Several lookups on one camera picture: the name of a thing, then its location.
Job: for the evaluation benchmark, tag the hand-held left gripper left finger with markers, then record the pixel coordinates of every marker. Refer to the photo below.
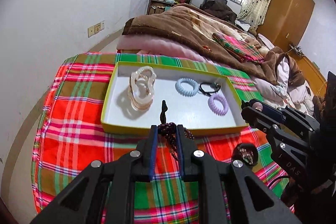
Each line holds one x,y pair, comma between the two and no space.
153,150

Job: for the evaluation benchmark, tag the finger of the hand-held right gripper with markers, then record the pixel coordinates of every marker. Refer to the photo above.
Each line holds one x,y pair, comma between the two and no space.
271,111
253,117

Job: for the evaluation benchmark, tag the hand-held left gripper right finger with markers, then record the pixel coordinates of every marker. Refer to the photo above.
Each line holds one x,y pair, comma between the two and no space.
181,150

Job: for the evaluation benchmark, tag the small pink bead ornament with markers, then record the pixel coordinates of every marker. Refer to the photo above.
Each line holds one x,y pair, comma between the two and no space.
258,105

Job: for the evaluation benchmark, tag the shallow yellow cardboard box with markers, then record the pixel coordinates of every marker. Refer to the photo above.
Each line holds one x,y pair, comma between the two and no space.
183,111

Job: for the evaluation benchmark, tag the clear hair claw clip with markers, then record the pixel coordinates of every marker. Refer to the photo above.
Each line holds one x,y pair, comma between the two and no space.
139,98

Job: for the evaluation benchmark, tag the white quilt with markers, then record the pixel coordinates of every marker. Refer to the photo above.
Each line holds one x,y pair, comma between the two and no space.
267,87

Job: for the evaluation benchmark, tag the black rhinestone hair accessory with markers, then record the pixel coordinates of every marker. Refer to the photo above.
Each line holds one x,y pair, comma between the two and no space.
245,154

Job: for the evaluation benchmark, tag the folded plaid cloth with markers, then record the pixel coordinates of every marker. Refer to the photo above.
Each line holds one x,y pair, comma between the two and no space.
239,48

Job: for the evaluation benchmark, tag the colourful plaid bed cloth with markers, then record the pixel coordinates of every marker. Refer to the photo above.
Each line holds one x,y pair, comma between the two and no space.
78,140

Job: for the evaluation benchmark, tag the wooden wardrobe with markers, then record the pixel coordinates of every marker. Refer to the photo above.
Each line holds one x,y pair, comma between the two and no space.
288,14

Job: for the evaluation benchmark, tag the pink blanket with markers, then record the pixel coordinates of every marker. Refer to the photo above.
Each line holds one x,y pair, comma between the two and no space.
152,45

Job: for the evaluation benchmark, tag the dark jacket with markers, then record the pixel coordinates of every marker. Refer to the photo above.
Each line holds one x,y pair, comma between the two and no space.
218,10

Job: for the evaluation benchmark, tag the brown fleece blanket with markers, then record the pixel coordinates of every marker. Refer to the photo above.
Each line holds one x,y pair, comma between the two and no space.
162,27

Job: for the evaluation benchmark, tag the wooden shelf unit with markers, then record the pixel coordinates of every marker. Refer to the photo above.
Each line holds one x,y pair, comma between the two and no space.
168,1

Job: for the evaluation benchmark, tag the wall socket panel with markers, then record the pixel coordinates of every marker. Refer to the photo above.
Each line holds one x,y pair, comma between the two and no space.
95,29

